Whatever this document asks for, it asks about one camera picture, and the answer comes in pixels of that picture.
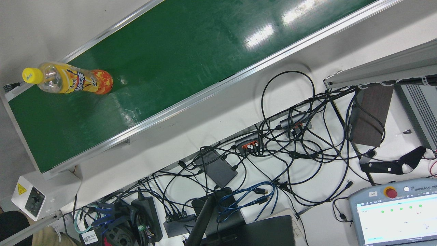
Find orange drink bottle yellow cap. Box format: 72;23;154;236
22;61;114;95

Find black hub with orange ports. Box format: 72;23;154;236
234;133;264;154

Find dark grey flat box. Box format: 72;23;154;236
195;149;238;189

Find green conveyor belt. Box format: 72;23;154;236
0;0;403;180

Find grey USB hub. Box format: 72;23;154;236
280;114;313;134

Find black monitor stand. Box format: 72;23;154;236
184;187;247;246

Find black docking hub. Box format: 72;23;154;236
163;214;198;238

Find black power adapter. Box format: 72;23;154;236
131;196;164;243

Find black Huawei monitor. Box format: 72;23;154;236
201;215;297;246

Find black round flange plate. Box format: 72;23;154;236
104;224;137;246

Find brown block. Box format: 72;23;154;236
351;84;395;148

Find white label tag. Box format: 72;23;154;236
81;230;99;245

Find white conveyor control box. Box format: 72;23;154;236
11;170;82;221

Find aluminium profile beam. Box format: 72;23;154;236
323;38;437;90

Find grey teach pendant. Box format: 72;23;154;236
348;177;437;246

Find grey ribbed controller unit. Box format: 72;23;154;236
394;84;437;152

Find blue cable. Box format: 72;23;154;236
217;181;279;224

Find long black looped cable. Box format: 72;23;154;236
260;71;316;137

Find black metal bracket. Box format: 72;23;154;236
359;146;427;175

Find teal cable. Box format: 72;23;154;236
74;209;93;234

